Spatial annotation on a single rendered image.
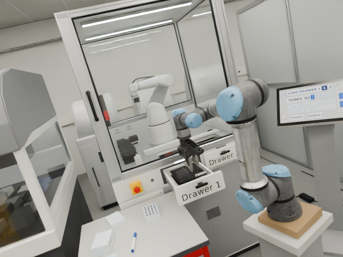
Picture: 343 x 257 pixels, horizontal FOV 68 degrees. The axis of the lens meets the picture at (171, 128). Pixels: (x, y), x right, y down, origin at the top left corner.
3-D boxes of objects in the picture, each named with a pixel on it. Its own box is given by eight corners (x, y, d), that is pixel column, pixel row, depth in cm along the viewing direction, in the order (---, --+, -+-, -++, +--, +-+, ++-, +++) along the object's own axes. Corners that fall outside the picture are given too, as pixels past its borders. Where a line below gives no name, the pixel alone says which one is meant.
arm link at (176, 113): (176, 111, 133) (168, 111, 140) (181, 131, 136) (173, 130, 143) (188, 107, 136) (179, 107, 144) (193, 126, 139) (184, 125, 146)
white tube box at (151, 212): (161, 217, 145) (158, 211, 145) (146, 223, 144) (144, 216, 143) (156, 207, 157) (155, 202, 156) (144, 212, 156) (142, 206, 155)
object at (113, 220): (125, 220, 152) (124, 217, 152) (112, 228, 148) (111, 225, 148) (118, 212, 163) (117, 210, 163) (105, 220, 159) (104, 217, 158)
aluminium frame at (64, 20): (249, 135, 185) (219, -20, 161) (111, 184, 163) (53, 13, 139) (199, 119, 275) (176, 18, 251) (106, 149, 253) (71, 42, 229)
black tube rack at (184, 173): (209, 182, 155) (206, 173, 153) (182, 193, 151) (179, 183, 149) (195, 171, 176) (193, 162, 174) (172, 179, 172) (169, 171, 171)
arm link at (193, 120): (205, 108, 129) (193, 108, 138) (188, 116, 124) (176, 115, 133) (210, 123, 131) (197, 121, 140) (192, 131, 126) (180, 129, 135)
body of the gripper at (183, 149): (188, 151, 151) (184, 132, 148) (198, 153, 144) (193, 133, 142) (179, 157, 147) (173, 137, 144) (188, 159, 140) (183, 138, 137)
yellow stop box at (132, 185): (143, 191, 164) (140, 182, 163) (132, 196, 163) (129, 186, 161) (142, 188, 169) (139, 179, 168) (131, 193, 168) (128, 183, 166)
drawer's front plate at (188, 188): (225, 187, 147) (221, 171, 145) (179, 206, 141) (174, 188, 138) (224, 186, 149) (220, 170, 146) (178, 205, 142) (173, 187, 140)
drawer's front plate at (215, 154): (243, 156, 184) (240, 142, 182) (206, 169, 178) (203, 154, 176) (242, 155, 186) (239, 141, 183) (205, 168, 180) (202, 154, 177)
